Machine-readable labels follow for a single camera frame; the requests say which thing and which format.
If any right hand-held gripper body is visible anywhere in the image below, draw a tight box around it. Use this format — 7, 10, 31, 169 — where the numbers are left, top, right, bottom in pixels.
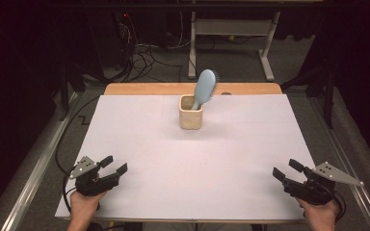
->
283, 161, 365, 206

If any hand-held gripper cable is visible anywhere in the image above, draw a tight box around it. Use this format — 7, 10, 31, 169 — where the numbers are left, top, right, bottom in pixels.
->
62, 168, 78, 215
331, 191, 347, 223

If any black floor cable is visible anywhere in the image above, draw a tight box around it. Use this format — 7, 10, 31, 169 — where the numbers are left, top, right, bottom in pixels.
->
54, 95, 101, 176

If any light blue hairbrush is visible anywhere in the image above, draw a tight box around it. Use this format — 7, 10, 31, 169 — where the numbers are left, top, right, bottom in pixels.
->
191, 68, 221, 112

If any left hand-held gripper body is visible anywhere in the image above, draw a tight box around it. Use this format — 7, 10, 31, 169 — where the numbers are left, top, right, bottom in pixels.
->
69, 155, 121, 197

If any black metal stand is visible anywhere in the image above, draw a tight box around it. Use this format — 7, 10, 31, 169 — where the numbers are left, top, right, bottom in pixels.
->
58, 61, 89, 122
280, 67, 336, 130

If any tangle of black cables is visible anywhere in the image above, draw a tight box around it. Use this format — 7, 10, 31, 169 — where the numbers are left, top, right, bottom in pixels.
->
119, 13, 185, 83

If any white metal desk frame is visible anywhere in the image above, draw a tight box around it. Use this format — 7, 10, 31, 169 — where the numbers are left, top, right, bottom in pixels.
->
187, 11, 281, 82

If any person's right hand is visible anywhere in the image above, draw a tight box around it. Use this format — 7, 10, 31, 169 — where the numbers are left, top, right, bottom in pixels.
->
295, 195, 341, 231

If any aluminium floor rail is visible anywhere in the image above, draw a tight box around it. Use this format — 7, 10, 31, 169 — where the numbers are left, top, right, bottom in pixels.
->
309, 97, 370, 231
0, 91, 80, 231

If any white table cover sheet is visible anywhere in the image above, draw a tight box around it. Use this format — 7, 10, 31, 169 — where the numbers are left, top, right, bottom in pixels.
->
55, 93, 317, 221

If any left hand-held gripper cable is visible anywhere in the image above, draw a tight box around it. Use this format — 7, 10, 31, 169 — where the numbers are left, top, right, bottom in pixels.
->
62, 168, 78, 215

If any right hand-held gripper cable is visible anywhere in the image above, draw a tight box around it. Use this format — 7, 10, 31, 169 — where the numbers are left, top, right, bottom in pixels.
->
331, 191, 347, 223

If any beige square cup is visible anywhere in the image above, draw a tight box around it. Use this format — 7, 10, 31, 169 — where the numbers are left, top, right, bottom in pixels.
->
178, 94, 204, 131

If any person's left hand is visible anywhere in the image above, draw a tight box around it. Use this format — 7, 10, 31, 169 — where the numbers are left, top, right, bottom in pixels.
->
66, 191, 108, 231

